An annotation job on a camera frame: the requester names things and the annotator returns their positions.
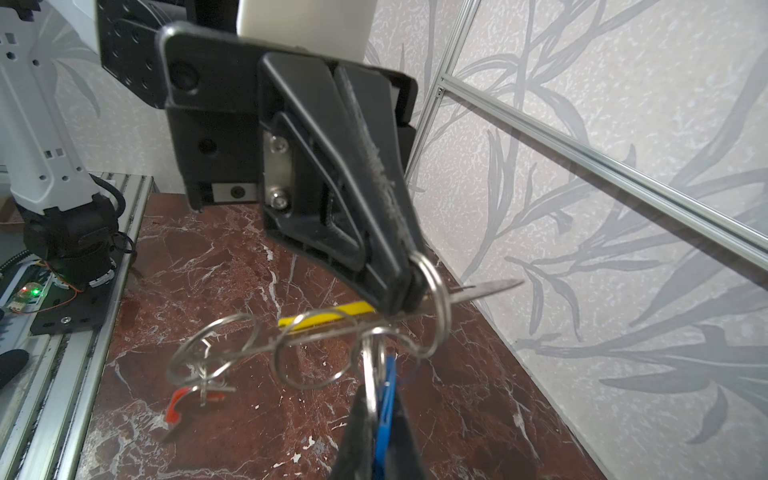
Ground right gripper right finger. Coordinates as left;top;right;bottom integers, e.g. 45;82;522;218
386;392;427;480

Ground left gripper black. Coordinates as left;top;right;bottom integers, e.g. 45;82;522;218
96;1;427;315

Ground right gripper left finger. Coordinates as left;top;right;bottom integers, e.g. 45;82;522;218
328;386;373;480

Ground key with blue tag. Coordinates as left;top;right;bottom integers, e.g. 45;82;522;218
362;336;397;479

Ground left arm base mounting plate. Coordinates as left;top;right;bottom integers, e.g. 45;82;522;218
1;252;131;336

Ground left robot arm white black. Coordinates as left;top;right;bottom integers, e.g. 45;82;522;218
1;1;427;315

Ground yellow black work glove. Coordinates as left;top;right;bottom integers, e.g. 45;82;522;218
0;349;30;389

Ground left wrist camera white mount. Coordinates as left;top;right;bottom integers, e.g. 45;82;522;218
236;0;377;63

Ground aluminium front rail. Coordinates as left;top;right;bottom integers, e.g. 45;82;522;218
1;173;154;479

